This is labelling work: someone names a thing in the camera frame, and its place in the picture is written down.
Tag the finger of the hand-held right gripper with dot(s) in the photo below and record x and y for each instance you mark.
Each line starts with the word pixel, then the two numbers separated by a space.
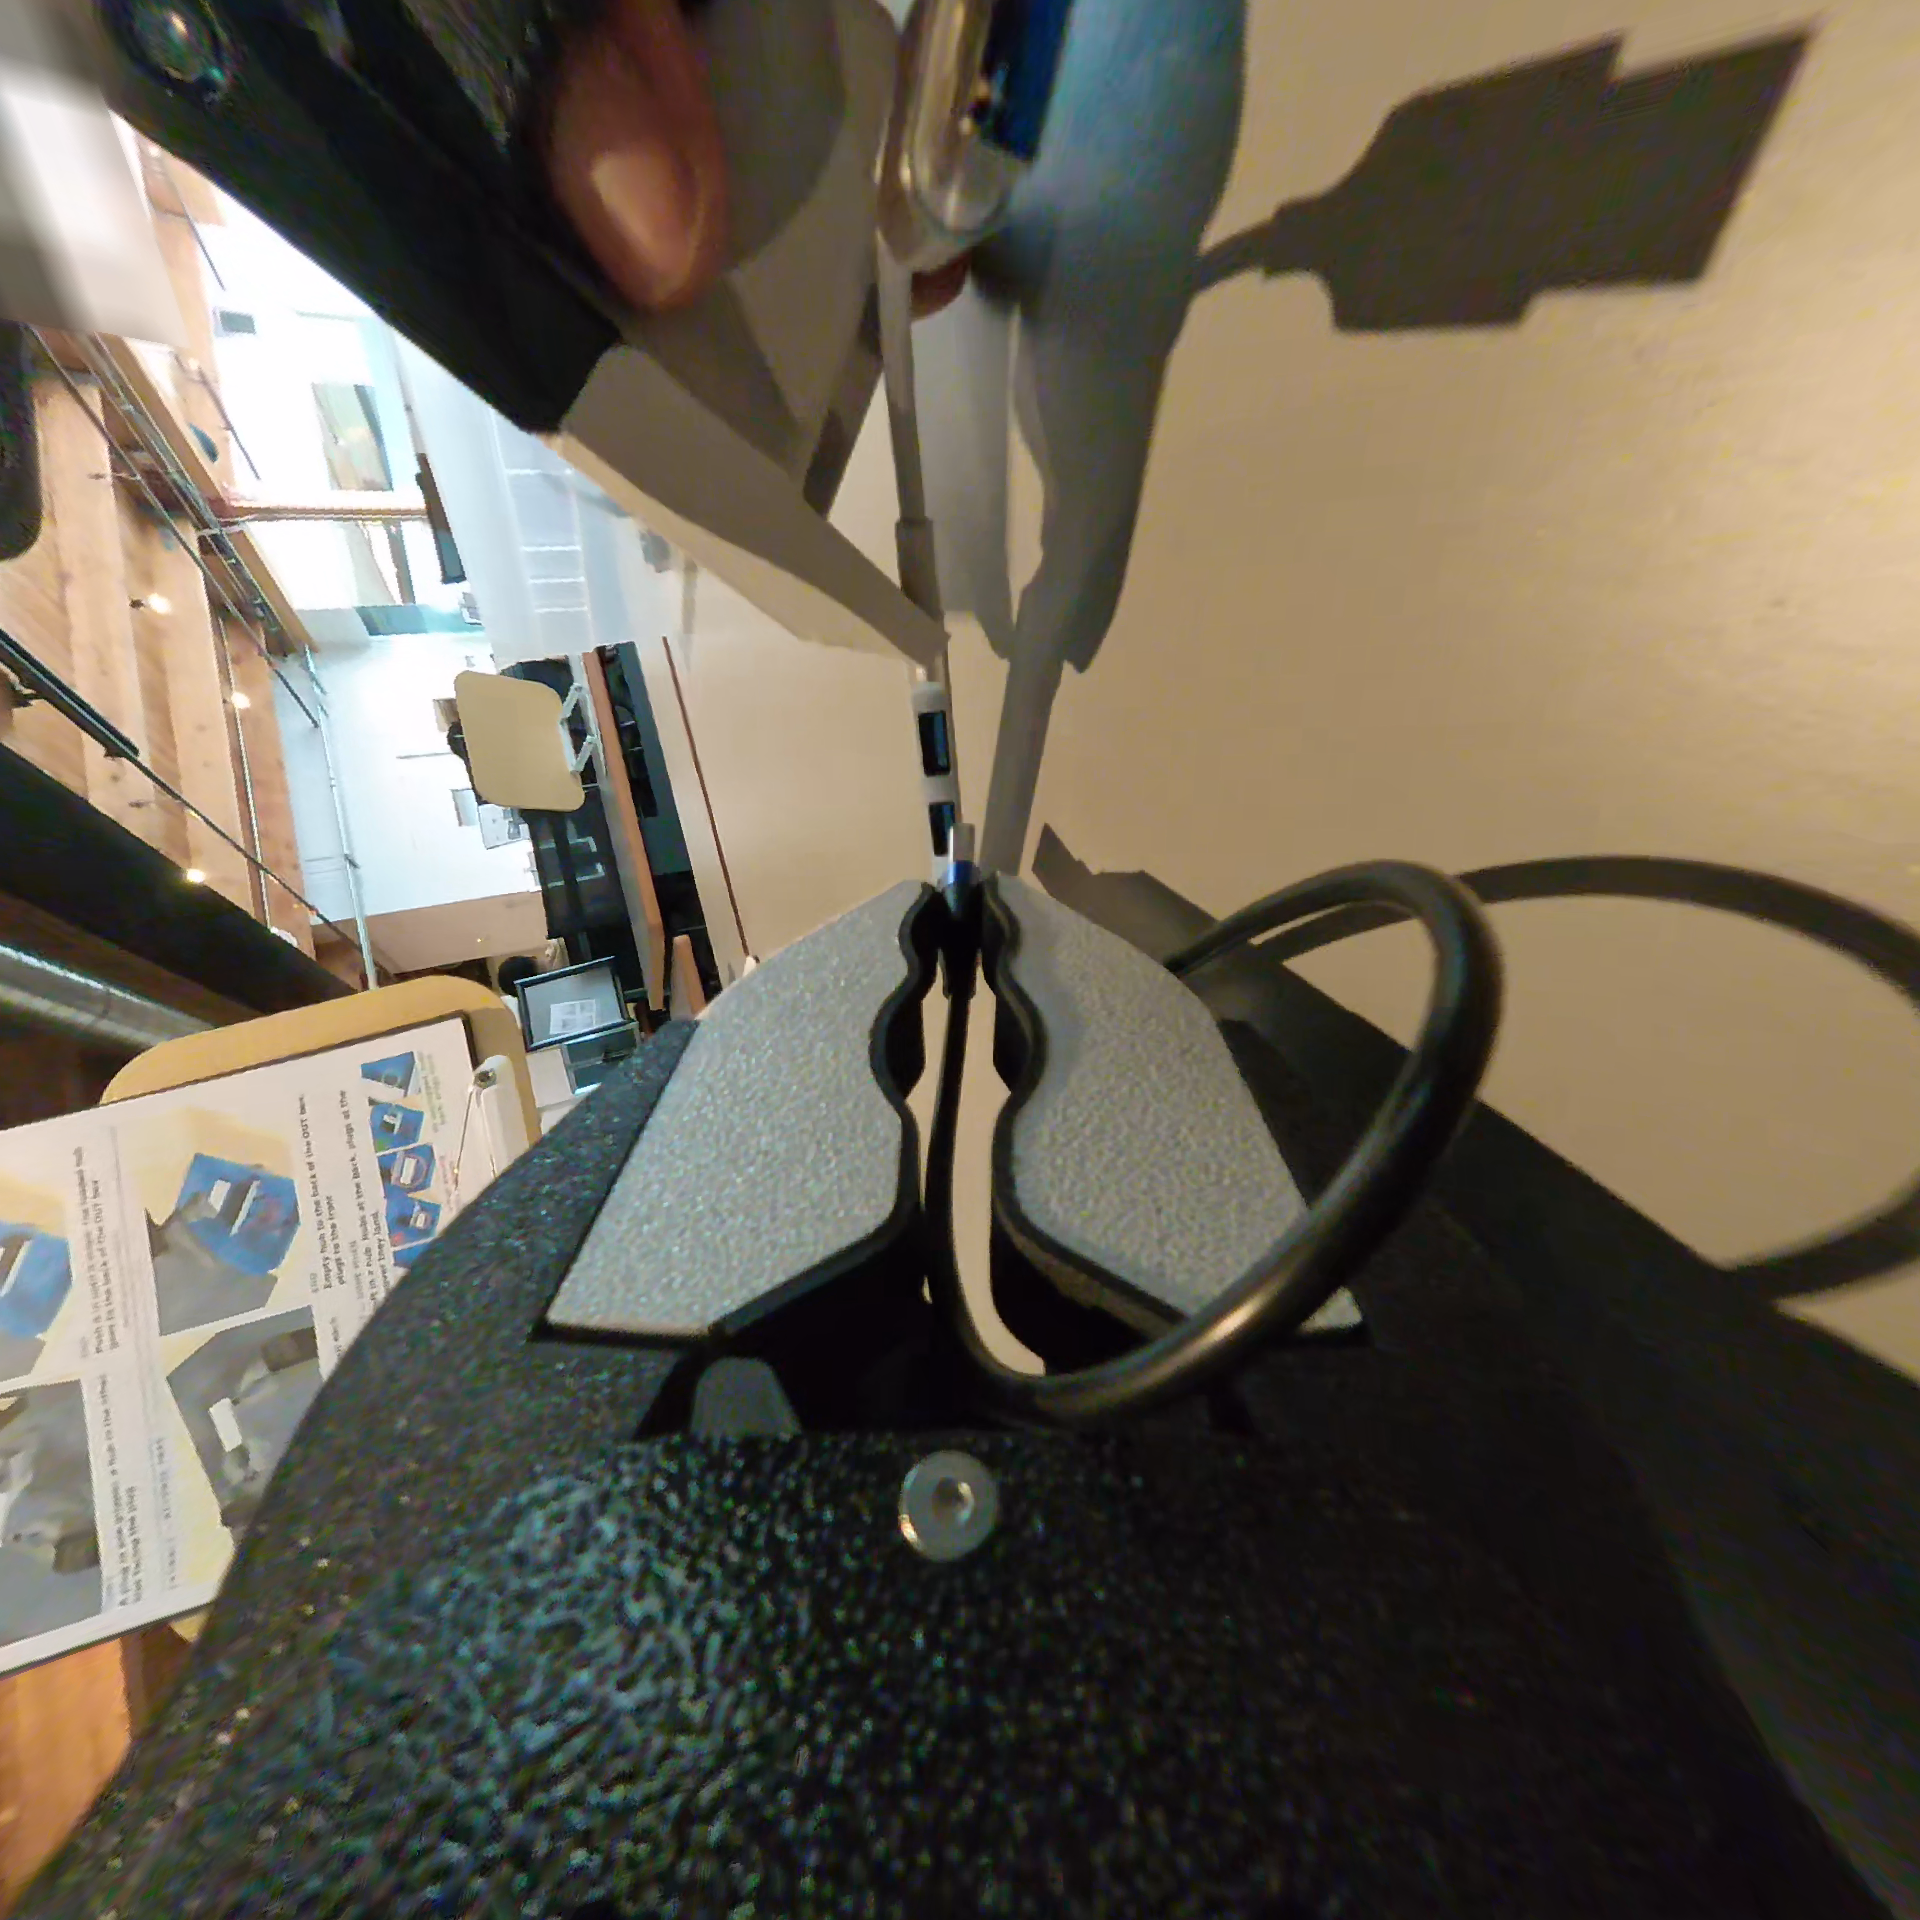
pixel 734 482
pixel 966 454

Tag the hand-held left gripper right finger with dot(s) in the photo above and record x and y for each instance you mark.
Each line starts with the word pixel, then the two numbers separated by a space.
pixel 1127 1112

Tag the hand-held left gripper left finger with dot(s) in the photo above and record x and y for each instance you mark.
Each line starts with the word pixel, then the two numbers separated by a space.
pixel 753 1156

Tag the person's right hand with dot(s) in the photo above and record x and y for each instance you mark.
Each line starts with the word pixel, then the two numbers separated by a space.
pixel 637 152

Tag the beige chair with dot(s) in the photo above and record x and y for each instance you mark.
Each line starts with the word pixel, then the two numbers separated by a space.
pixel 522 741

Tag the white document stand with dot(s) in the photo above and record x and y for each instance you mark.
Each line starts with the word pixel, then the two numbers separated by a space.
pixel 300 1026

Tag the printed paper sheets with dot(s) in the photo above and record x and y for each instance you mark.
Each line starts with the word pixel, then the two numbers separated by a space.
pixel 180 1352

